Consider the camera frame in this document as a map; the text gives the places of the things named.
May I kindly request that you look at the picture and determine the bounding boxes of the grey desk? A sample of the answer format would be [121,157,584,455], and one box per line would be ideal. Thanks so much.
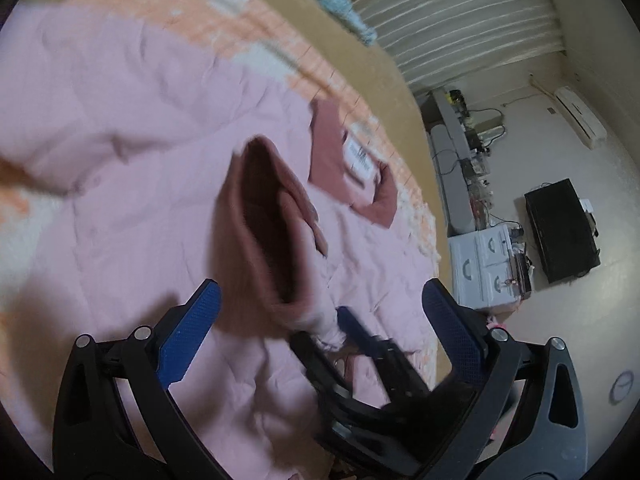
[420,87,501,238]

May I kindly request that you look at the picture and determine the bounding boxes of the round white wall clock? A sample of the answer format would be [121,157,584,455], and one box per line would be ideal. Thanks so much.
[610,370,636,406]

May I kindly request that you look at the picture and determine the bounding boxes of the black flat television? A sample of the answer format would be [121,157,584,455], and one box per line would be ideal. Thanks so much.
[523,178,601,285]

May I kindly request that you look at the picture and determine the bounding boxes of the white air conditioner pipe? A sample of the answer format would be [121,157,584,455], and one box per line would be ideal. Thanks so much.
[501,74,557,109]

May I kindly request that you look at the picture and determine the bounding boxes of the white drawer cabinet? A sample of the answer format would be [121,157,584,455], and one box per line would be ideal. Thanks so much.
[448,227,533,311]

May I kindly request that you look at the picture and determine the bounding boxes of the pink quilted jacket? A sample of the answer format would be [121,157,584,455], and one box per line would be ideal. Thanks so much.
[0,2,441,480]

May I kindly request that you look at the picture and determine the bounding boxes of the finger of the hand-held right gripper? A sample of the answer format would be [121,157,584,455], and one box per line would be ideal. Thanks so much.
[336,306,432,407]
[290,331,356,411]

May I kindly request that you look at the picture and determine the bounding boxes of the bed with tan sheet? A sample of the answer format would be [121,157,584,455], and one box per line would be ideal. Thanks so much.
[15,0,453,391]

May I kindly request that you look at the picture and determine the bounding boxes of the cream pleated curtain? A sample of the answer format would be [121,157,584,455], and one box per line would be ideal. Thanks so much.
[340,0,568,93]

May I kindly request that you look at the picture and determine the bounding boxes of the black set-top box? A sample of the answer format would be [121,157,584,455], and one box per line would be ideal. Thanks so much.
[510,254,534,297]

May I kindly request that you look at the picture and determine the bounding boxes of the pile of desk clutter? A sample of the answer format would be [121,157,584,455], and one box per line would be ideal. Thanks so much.
[447,89,508,226]

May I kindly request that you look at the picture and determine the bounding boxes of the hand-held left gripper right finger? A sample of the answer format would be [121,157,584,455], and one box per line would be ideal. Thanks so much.
[421,277,586,480]

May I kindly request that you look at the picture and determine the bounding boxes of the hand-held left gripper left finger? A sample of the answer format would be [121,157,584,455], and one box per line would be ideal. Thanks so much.
[52,278,236,480]

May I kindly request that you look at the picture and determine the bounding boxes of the orange plaid blanket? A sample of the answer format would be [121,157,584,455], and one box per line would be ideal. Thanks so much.
[0,0,443,391]

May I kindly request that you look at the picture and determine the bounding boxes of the white air conditioner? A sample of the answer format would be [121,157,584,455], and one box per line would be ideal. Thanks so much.
[554,86,608,150]

